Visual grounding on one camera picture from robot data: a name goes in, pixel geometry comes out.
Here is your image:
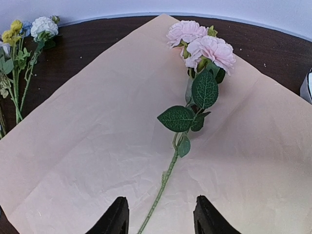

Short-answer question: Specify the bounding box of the white rose stem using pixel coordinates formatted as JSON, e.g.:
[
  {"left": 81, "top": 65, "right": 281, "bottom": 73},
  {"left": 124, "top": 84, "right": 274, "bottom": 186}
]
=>
[{"left": 19, "top": 16, "right": 59, "bottom": 113}]

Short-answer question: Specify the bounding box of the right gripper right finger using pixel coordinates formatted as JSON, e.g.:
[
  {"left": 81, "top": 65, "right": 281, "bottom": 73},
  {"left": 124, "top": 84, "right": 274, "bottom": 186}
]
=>
[{"left": 193, "top": 195, "right": 241, "bottom": 234}]

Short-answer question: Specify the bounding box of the pink rose stem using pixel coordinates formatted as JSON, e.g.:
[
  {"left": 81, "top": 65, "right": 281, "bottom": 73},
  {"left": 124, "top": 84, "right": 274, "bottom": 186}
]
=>
[{"left": 138, "top": 20, "right": 236, "bottom": 234}]

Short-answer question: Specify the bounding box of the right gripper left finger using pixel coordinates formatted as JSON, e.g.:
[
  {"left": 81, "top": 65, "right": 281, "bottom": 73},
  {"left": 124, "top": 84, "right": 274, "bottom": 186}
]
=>
[{"left": 86, "top": 196, "right": 129, "bottom": 234}]

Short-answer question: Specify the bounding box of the right white scalloped bowl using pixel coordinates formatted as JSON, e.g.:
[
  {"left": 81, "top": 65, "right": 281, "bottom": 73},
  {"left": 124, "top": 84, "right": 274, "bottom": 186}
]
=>
[{"left": 300, "top": 69, "right": 312, "bottom": 104}]

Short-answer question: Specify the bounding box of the pink wrapping paper sheet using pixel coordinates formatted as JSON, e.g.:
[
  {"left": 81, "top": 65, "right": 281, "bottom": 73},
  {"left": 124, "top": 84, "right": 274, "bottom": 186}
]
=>
[{"left": 0, "top": 15, "right": 312, "bottom": 234}]

